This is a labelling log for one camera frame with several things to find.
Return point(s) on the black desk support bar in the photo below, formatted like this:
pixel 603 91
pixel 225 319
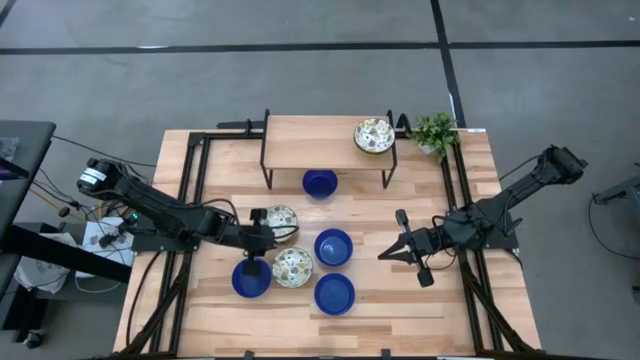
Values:
pixel 60 252

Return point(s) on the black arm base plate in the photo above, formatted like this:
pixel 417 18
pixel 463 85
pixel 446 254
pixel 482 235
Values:
pixel 150 245
pixel 507 240

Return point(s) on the black frame bracket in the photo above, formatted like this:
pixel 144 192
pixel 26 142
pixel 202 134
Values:
pixel 385 354
pixel 248 355

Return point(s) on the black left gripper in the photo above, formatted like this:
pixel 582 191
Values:
pixel 255 237

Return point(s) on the white patterned paper box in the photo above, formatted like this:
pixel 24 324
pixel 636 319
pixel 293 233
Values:
pixel 92 235

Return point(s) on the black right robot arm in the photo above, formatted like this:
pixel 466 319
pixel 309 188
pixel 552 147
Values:
pixel 520 187

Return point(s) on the green potted plant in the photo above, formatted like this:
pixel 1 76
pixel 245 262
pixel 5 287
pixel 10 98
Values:
pixel 435 132

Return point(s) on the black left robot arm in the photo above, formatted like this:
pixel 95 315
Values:
pixel 150 202

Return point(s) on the white plastic bag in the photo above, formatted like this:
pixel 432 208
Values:
pixel 40 275

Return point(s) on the grey metal stand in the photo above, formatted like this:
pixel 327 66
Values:
pixel 620 190

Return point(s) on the black caster wheel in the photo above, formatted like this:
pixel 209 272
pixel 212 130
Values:
pixel 33 340

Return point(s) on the wooden shelf with black legs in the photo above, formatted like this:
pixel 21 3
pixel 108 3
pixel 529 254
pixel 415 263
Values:
pixel 310 142

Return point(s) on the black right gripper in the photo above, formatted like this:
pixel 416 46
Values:
pixel 427 242

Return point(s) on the dark grey desk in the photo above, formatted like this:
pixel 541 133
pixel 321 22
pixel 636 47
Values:
pixel 25 150

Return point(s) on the black aluminium table frame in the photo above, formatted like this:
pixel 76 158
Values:
pixel 227 136

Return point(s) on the blue plastic mini bowl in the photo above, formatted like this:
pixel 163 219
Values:
pixel 247 286
pixel 333 247
pixel 320 186
pixel 334 295

